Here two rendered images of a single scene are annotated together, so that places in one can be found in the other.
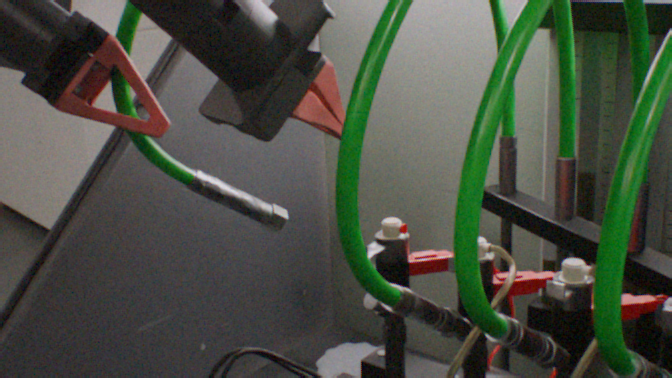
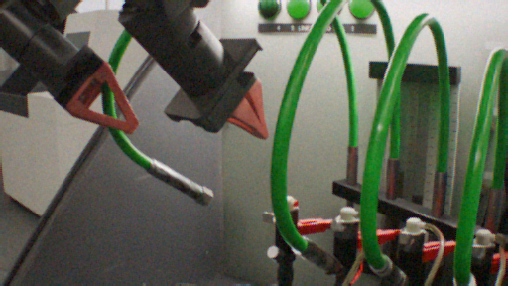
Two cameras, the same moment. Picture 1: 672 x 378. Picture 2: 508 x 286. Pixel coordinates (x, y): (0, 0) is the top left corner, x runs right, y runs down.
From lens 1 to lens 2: 11 cm
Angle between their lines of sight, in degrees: 9
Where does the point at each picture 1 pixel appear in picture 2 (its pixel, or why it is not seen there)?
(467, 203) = (372, 172)
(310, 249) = (211, 224)
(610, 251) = (470, 201)
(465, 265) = (369, 216)
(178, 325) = (129, 269)
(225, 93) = (184, 99)
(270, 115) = (218, 113)
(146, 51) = (96, 106)
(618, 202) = (475, 167)
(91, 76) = (90, 88)
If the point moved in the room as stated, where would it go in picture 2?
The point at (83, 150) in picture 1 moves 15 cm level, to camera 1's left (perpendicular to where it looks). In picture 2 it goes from (57, 165) to (37, 165)
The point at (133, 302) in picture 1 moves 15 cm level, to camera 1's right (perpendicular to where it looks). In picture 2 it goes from (101, 252) to (193, 252)
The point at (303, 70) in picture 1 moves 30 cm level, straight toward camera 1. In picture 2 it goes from (240, 84) to (330, 154)
